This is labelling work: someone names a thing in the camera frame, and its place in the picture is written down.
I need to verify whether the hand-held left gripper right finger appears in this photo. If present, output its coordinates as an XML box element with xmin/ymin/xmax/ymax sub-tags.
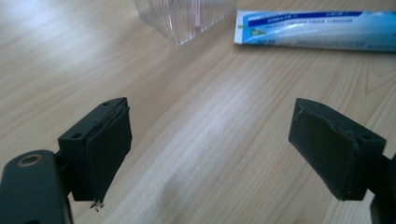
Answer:
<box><xmin>288</xmin><ymin>97</ymin><xmax>388</xmax><ymax>202</ymax></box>

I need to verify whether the blue and white toothpaste tube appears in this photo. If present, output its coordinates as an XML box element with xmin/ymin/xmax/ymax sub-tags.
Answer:
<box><xmin>233</xmin><ymin>9</ymin><xmax>396</xmax><ymax>53</ymax></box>

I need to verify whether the clear plastic cup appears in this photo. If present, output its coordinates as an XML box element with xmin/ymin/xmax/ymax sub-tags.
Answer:
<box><xmin>133</xmin><ymin>0</ymin><xmax>238</xmax><ymax>47</ymax></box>

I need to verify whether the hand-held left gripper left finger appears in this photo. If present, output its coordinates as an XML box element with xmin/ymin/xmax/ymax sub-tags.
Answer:
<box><xmin>57</xmin><ymin>96</ymin><xmax>134</xmax><ymax>210</ymax></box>

